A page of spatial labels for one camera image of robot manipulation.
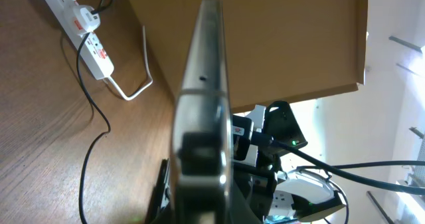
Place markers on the white power strip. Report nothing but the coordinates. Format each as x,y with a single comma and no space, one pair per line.
91,49

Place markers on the white charger plug adapter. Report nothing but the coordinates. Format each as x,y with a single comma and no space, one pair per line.
81,20

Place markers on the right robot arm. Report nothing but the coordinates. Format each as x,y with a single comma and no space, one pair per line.
267,192

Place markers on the black smartphone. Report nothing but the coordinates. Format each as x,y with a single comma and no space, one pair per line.
201,143

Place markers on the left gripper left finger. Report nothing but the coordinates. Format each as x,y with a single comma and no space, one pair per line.
159,211

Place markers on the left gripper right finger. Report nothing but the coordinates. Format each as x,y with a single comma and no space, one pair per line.
240,211

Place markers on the brown cardboard board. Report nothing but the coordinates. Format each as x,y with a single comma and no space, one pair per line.
291,50

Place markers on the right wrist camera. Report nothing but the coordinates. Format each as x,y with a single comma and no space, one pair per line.
243,126

